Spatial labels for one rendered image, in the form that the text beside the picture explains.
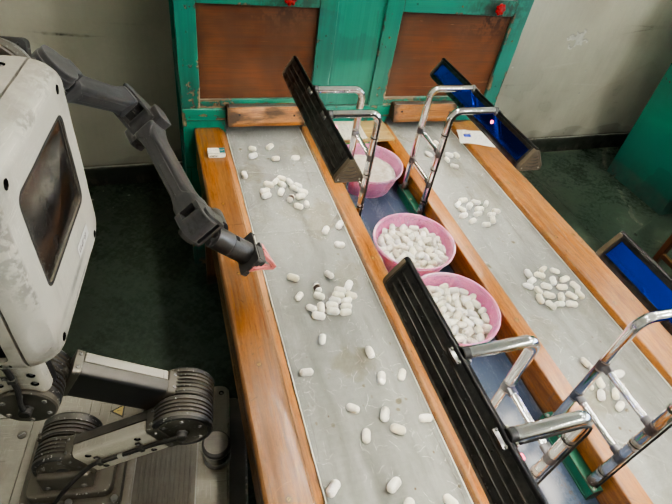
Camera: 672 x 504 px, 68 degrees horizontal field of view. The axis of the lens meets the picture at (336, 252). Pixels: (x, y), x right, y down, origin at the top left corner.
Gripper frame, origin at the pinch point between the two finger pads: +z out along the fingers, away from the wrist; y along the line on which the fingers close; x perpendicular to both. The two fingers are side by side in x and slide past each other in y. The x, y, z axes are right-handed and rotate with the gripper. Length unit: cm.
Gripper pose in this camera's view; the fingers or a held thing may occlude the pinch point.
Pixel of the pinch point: (272, 266)
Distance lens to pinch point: 130.9
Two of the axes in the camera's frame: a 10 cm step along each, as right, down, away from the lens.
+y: -2.9, -6.9, 6.6
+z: 6.3, 3.8, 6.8
